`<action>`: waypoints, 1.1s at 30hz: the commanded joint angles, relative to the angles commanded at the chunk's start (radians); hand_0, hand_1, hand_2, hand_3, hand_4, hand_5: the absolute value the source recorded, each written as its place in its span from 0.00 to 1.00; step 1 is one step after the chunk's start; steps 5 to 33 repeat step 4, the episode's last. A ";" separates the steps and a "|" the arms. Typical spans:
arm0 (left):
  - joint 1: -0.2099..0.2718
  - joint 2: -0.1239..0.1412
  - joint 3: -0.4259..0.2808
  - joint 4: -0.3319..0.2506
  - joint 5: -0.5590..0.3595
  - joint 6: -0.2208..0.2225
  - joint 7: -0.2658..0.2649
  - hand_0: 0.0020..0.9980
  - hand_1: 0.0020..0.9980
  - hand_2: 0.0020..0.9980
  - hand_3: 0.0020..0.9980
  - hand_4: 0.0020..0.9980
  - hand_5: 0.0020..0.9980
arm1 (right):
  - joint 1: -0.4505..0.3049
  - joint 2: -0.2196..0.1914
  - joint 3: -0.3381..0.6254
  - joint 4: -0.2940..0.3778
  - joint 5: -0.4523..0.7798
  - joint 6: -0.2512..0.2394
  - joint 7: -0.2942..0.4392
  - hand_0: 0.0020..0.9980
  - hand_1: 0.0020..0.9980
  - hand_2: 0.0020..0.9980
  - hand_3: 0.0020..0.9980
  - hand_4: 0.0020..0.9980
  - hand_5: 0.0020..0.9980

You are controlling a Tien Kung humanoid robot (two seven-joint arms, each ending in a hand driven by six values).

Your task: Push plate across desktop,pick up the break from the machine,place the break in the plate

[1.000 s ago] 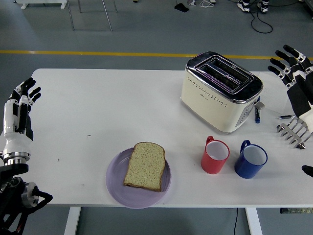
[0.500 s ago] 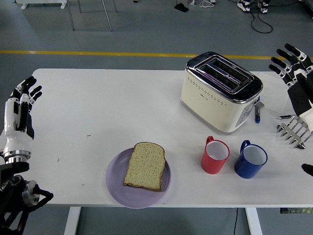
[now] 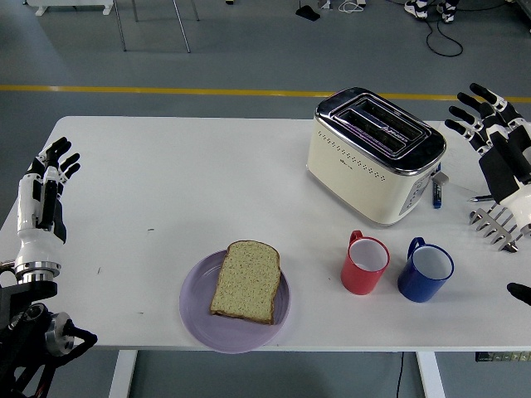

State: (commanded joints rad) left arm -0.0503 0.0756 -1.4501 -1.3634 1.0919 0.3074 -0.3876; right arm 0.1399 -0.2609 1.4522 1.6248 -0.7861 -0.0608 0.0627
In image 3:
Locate purple plastic plate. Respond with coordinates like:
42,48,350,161
178,250,292,355

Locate blue enamel mug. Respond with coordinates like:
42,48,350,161
397,236,455,303

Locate thin black hanging cable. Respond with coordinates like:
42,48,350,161
395,351,406,398

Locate white floor stand base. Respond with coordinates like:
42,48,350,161
24,0,115,17

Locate white paper sheet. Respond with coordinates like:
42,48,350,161
437,122,497,194

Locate silver metal toast rack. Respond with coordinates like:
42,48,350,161
468,204,522,254

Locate black floor cable loop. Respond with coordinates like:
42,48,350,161
424,16,464,57

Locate red enamel mug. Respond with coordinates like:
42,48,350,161
340,230,392,296

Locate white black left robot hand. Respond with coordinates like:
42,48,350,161
16,137,82,265

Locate table height control panel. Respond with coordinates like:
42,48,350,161
475,352,531,363

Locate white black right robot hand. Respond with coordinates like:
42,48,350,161
444,82,531,306

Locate black foot pedal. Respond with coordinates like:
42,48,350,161
295,0,322,22

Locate cream chrome toaster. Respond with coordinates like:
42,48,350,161
305,86,448,227

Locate brown bread slice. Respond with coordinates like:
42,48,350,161
209,240,281,326

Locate white table leg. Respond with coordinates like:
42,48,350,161
416,351,447,398
108,350,139,398

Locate person's shoe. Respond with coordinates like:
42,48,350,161
440,0,460,24
404,0,429,19

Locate grey metal frame legs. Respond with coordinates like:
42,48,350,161
111,0,201,54

